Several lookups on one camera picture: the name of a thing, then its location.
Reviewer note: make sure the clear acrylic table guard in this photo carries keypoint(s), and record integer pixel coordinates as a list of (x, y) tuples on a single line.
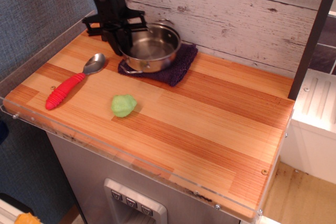
[(217, 133)]

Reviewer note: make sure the red handled metal spoon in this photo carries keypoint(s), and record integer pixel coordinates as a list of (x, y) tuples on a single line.
[(93, 65)]

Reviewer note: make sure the grey toy fridge cabinet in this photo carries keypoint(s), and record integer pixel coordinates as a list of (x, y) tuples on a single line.
[(86, 171)]

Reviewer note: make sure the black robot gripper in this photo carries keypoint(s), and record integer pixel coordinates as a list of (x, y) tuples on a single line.
[(112, 20)]

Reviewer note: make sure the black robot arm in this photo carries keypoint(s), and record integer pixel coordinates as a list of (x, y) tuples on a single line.
[(115, 22)]

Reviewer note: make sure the dark brown vertical post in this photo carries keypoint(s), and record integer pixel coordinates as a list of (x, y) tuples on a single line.
[(314, 36)]

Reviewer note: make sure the silver steel pot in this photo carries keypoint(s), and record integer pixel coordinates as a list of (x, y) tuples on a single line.
[(154, 49)]

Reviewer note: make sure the white toy sink unit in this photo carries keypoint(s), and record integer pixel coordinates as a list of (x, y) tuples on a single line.
[(310, 142)]

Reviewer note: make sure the green crumpled lump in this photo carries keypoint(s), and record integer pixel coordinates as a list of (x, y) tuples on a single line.
[(123, 105)]

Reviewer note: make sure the yellow object at corner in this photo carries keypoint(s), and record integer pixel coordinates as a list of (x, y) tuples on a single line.
[(27, 218)]

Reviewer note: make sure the purple folded rag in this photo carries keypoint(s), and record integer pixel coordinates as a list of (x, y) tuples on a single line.
[(171, 75)]

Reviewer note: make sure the silver dispenser panel with buttons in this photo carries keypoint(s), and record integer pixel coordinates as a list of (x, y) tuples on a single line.
[(130, 206)]

